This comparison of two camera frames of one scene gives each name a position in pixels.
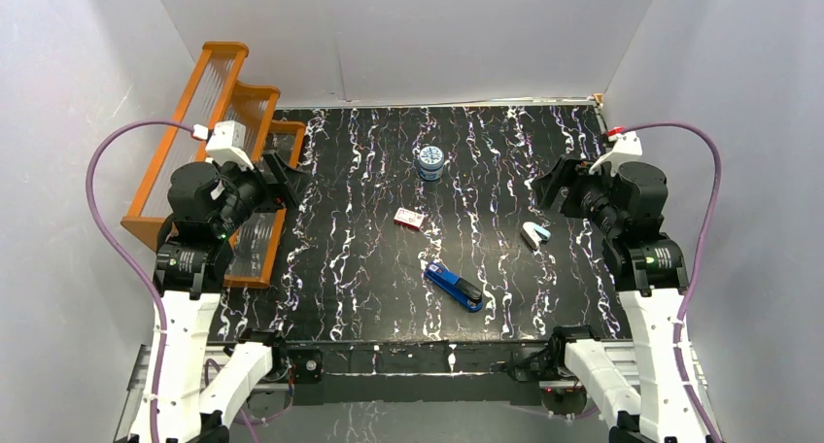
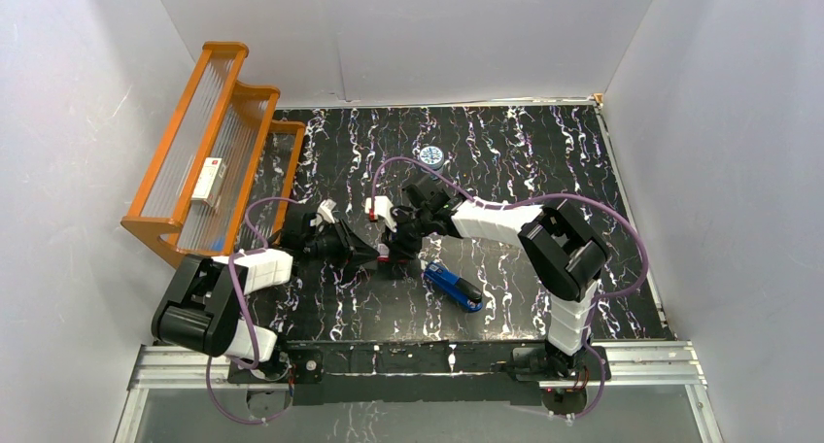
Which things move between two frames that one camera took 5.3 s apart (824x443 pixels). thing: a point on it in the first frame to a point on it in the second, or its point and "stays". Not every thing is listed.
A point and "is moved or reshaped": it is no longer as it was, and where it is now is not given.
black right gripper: x=569 y=173 to x=400 y=250
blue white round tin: x=430 y=162 stays
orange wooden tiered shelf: x=209 y=93 stays
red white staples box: x=408 y=218 is moved or reshaped
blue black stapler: x=457 y=287 stays
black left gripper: x=271 y=179 to x=341 y=242
